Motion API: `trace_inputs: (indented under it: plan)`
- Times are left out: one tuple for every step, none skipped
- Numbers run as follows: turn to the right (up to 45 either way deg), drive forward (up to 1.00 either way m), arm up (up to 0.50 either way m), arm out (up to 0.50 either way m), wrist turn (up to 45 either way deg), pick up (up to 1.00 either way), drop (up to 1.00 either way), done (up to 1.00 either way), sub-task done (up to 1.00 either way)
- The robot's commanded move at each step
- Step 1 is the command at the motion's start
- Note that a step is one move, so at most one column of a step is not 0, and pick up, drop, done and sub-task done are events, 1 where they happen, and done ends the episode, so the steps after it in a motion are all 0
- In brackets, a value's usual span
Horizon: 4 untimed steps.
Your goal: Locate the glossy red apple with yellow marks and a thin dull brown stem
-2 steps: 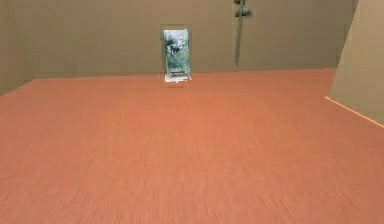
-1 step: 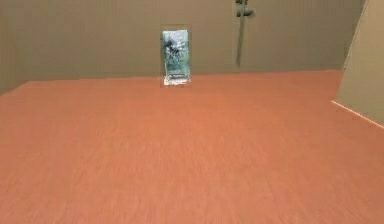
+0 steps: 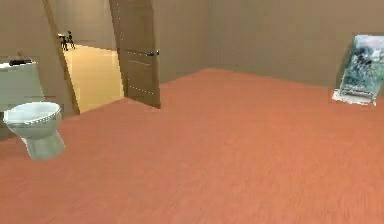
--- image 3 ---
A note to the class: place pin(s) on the brown wooden room door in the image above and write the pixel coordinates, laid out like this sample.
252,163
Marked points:
138,60

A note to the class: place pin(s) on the black chair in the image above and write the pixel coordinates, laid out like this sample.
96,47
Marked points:
66,40

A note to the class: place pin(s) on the white toilet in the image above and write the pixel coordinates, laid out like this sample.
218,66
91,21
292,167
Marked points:
31,120

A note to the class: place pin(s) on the green framed picture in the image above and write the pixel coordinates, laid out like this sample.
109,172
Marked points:
361,71

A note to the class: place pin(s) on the small black object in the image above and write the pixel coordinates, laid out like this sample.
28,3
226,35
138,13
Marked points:
20,61

